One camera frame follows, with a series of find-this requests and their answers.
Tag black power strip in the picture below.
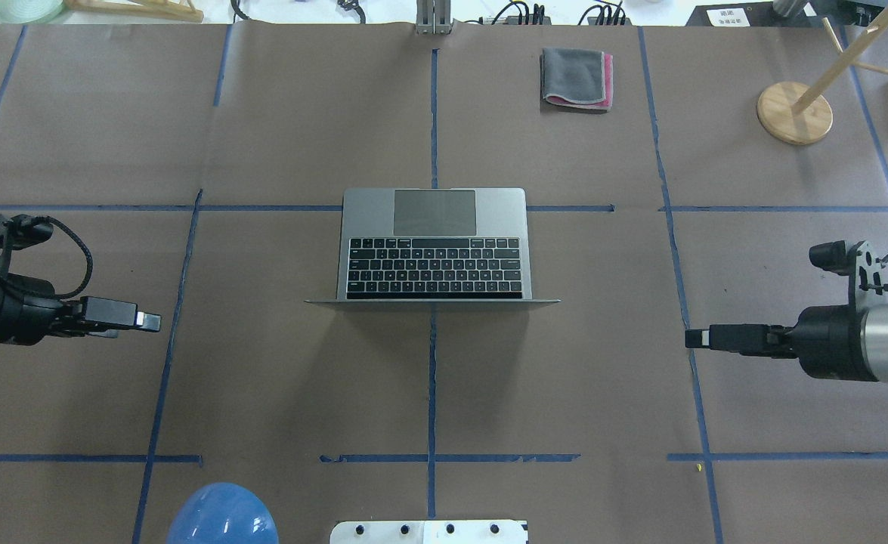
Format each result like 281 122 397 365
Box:
467 1 553 26

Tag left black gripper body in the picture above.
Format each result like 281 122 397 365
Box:
0 282 85 345

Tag grey pink folded cloth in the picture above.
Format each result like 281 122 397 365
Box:
540 48 615 113

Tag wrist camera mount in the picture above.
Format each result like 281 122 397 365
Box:
0 214 54 276
809 240 888 296

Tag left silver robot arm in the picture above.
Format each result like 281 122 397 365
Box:
0 283 162 345

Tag grey laptop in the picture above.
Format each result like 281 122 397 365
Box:
330 188 552 306

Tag black label box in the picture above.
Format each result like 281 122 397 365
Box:
685 2 778 28

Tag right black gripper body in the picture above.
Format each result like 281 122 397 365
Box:
769 305 876 380

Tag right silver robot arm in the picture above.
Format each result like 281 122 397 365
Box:
685 304 888 383

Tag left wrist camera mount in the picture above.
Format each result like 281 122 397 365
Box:
0 214 54 276

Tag blue desk lamp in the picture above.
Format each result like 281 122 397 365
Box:
165 482 279 543

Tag white central pillar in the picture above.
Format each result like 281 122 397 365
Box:
329 519 530 543

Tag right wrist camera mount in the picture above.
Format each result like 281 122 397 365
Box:
809 240 888 296

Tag aluminium frame post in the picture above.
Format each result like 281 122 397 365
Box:
415 0 453 36

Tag wooden mug tree stand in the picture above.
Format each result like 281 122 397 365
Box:
756 5 888 146

